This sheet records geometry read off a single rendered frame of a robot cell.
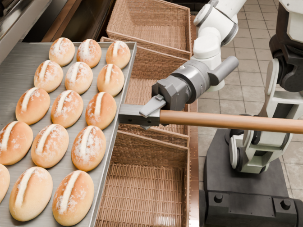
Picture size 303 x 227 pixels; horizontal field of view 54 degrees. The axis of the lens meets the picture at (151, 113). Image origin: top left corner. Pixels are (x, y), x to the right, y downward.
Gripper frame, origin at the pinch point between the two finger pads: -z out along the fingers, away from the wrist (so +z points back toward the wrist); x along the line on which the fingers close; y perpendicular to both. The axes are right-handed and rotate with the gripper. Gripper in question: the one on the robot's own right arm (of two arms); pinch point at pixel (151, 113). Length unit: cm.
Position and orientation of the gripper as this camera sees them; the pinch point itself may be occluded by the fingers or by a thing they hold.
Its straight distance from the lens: 65.6
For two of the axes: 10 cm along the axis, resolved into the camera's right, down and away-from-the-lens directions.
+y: -7.6, -4.8, 4.5
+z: 6.5, -5.5, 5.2
